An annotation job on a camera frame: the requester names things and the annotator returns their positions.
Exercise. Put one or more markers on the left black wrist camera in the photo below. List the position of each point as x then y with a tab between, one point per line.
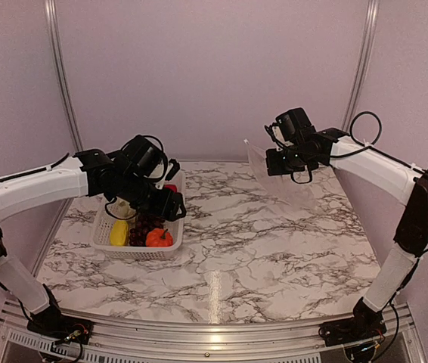
139	156

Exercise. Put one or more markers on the aluminium frame post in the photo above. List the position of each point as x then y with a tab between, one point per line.
60	69
363	63

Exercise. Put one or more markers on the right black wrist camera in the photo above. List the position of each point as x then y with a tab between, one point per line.
295	125

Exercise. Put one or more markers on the red toy bell pepper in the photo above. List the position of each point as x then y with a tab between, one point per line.
173	188

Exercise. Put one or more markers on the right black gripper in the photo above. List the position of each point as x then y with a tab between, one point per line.
274	167

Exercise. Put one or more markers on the white plastic basket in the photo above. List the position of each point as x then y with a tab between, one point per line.
100	235

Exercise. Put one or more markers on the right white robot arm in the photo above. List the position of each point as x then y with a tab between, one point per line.
404	182

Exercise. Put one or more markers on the purple toy grape bunch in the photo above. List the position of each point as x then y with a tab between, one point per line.
143	224

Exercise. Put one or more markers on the left aluminium frame post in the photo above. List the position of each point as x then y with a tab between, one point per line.
60	69

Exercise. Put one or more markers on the orange toy pumpkin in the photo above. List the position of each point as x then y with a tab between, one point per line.
159	237

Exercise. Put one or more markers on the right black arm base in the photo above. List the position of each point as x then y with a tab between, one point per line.
364	324

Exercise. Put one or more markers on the right aluminium frame post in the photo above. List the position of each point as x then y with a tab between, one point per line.
363	63

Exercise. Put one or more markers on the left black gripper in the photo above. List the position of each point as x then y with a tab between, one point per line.
166	207

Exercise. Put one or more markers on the front aluminium frame rail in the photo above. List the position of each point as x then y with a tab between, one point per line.
129	340

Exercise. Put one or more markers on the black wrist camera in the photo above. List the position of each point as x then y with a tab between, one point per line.
139	156
295	125

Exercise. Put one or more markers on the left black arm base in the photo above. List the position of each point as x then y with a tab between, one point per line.
53	323

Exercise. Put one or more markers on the clear zip top bag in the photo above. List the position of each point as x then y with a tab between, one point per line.
281	186

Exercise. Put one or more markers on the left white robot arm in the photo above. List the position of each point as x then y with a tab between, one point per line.
139	181

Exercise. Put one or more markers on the white toy cauliflower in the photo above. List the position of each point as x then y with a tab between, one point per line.
123	211

